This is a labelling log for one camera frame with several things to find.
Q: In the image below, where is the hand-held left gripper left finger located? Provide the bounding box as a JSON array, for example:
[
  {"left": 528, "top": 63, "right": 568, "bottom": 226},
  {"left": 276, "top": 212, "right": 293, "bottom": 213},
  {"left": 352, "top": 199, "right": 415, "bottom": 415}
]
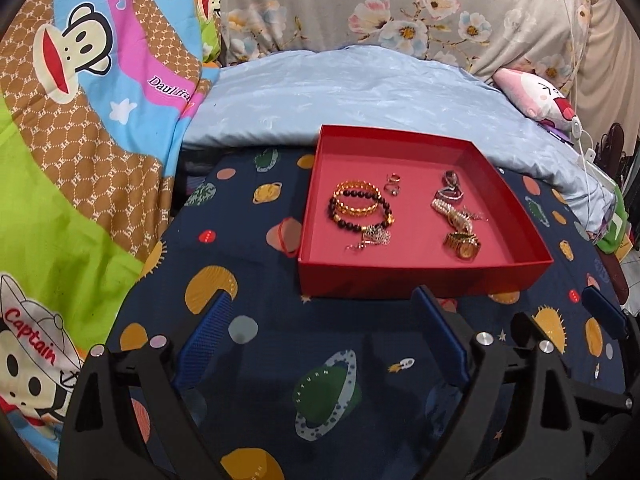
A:
[{"left": 57, "top": 291, "right": 232, "bottom": 480}]

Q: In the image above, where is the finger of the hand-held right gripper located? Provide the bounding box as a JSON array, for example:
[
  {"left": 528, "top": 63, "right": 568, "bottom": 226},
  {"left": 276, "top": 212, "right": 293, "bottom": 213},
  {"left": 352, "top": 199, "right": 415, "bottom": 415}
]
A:
[
  {"left": 510, "top": 311, "right": 540, "bottom": 353},
  {"left": 581, "top": 286, "right": 630, "bottom": 338}
]

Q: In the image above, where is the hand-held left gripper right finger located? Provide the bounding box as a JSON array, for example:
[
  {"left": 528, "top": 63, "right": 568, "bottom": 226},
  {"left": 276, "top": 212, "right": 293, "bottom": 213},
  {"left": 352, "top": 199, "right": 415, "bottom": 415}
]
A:
[{"left": 411, "top": 284, "right": 592, "bottom": 480}]

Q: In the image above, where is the red tray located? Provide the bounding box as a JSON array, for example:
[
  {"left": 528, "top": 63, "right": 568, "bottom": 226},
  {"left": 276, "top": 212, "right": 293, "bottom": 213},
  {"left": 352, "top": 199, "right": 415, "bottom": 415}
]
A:
[{"left": 277, "top": 125, "right": 555, "bottom": 301}]

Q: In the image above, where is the gold watch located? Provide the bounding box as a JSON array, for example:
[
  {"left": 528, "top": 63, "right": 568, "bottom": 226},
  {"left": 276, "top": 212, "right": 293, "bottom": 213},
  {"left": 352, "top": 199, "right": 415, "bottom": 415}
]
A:
[{"left": 444, "top": 232, "right": 482, "bottom": 260}]

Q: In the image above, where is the white pearl bracelet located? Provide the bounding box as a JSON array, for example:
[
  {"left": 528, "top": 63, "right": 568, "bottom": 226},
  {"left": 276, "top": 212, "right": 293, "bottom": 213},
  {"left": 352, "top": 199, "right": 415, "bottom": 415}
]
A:
[{"left": 431, "top": 199, "right": 473, "bottom": 233}]

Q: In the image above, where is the dark bead bracelet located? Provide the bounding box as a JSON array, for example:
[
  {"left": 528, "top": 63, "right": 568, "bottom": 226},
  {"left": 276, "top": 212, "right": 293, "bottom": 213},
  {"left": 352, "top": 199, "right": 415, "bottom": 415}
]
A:
[{"left": 328, "top": 189, "right": 395, "bottom": 233}]

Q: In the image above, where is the navy planet print cloth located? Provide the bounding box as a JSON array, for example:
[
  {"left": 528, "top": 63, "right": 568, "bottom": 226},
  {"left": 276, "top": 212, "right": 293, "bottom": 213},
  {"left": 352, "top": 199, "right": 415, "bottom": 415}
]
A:
[{"left": 107, "top": 145, "right": 632, "bottom": 480}]

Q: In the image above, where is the green cloth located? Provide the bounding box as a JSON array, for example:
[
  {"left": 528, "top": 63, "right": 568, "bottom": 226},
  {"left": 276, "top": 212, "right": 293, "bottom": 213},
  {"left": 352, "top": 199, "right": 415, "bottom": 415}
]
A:
[{"left": 596, "top": 187, "right": 629, "bottom": 254}]

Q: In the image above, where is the cartoon monkey blanket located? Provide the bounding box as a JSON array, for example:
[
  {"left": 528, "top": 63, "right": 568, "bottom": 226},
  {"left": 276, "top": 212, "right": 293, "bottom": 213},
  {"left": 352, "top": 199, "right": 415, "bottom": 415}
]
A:
[{"left": 0, "top": 0, "right": 226, "bottom": 480}]

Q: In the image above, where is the pink plush toy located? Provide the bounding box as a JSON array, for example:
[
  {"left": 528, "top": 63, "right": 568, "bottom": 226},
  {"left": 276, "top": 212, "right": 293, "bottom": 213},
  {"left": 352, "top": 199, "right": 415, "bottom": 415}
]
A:
[{"left": 492, "top": 67, "right": 582, "bottom": 137}]

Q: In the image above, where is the beige curtain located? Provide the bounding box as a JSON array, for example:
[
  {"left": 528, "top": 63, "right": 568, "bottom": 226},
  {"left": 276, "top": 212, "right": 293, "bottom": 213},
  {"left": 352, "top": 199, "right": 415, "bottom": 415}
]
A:
[{"left": 575, "top": 0, "right": 640, "bottom": 142}]

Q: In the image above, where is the light blue blanket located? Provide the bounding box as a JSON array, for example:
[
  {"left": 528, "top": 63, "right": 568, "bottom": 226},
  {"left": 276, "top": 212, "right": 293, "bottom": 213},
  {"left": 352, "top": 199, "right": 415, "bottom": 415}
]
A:
[{"left": 182, "top": 45, "right": 617, "bottom": 233}]

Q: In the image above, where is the floral grey pillow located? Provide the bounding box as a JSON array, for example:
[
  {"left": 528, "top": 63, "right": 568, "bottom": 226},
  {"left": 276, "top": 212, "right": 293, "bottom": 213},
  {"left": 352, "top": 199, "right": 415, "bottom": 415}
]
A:
[{"left": 220, "top": 0, "right": 601, "bottom": 87}]

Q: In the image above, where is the heart-shaped ring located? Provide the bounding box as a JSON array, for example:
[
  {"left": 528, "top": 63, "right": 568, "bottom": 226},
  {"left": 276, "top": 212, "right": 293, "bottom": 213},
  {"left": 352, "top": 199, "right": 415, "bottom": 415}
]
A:
[{"left": 434, "top": 170, "right": 465, "bottom": 202}]

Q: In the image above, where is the gold bead bracelet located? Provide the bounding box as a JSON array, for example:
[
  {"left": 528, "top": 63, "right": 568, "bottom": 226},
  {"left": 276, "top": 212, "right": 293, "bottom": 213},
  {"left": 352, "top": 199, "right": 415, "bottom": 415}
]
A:
[{"left": 334, "top": 181, "right": 382, "bottom": 217}]

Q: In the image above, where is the white cable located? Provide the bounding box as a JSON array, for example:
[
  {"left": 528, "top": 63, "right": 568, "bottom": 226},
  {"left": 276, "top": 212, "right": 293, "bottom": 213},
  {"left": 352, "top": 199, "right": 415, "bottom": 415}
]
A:
[{"left": 552, "top": 0, "right": 617, "bottom": 241}]

